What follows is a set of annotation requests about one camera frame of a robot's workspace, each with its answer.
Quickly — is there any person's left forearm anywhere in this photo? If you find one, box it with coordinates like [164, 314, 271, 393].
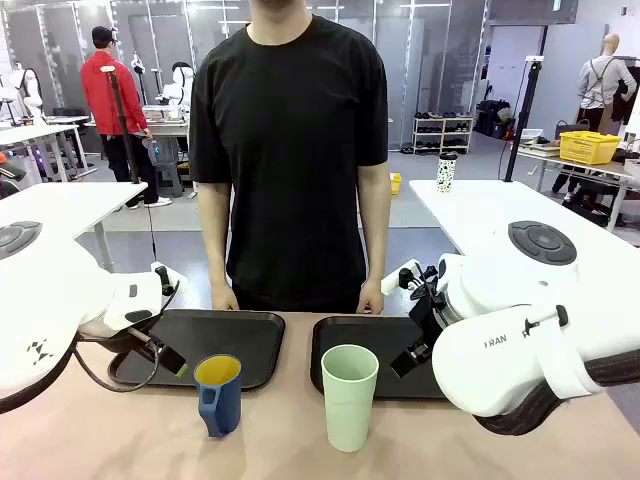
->
[355, 162, 393, 294]

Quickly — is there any white humanoid robot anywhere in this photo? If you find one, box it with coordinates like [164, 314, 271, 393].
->
[0, 62, 46, 126]

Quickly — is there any black and orange device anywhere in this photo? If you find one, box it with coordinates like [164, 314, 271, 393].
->
[0, 152, 28, 200]

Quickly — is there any mannequin with grey apron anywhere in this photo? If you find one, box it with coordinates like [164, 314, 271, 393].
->
[578, 33, 638, 134]

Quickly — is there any grey step stool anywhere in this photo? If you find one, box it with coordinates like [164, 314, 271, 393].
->
[152, 160, 185, 198]

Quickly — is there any black left arm cable sleeve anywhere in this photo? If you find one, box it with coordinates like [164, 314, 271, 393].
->
[0, 344, 77, 416]

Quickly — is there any blue mug yellow inside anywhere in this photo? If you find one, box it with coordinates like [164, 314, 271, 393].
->
[193, 353, 243, 439]

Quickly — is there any person's left hand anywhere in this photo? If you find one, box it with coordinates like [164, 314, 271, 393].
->
[355, 279, 387, 316]

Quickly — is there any grey table under basket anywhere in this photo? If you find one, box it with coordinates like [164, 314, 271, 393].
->
[517, 142, 640, 234]

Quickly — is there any person's right hand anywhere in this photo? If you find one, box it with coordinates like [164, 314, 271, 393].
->
[210, 282, 241, 312]

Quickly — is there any person in black t-shirt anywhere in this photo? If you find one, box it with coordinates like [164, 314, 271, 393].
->
[188, 0, 390, 314]

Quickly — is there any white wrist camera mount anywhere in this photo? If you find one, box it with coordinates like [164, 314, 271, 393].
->
[149, 260, 189, 299]
[380, 258, 440, 301]

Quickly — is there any person in red jacket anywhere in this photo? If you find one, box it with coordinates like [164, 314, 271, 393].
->
[79, 25, 172, 209]

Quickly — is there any white background work table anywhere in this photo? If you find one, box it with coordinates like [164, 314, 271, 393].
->
[0, 115, 99, 184]

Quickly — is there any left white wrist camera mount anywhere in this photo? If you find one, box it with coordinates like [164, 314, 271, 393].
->
[149, 260, 189, 299]

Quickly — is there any pile of black bags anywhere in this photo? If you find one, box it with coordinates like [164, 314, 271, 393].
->
[473, 98, 516, 141]

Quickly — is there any black camera stand pole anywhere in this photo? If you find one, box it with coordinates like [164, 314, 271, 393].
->
[99, 64, 142, 186]
[503, 55, 546, 184]

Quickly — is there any black plastic serving tray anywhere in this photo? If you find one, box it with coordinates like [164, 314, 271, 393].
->
[309, 314, 451, 400]
[107, 308, 286, 392]

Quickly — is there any pale green tall tumbler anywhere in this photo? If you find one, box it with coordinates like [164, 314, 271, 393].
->
[320, 343, 380, 454]

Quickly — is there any white shoe rack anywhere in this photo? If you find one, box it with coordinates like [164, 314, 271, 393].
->
[412, 112, 475, 156]

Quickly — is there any person's right forearm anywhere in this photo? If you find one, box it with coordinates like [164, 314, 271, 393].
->
[197, 180, 236, 296]

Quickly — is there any large white side table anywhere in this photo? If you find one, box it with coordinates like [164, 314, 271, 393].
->
[0, 181, 149, 272]
[408, 178, 640, 296]

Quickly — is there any yellow plastic basket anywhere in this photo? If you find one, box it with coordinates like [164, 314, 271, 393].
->
[558, 130, 623, 166]

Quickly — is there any white black-spotted travel bottle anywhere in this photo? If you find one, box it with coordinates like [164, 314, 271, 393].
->
[436, 152, 459, 194]

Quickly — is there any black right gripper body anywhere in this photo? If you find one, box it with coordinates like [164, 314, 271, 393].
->
[407, 294, 449, 352]

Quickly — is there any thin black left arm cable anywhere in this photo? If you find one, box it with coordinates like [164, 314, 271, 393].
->
[72, 334, 164, 394]

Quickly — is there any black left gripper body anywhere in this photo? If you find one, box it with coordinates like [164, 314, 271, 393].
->
[114, 325, 169, 362]

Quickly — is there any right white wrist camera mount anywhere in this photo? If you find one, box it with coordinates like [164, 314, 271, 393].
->
[380, 258, 440, 301]

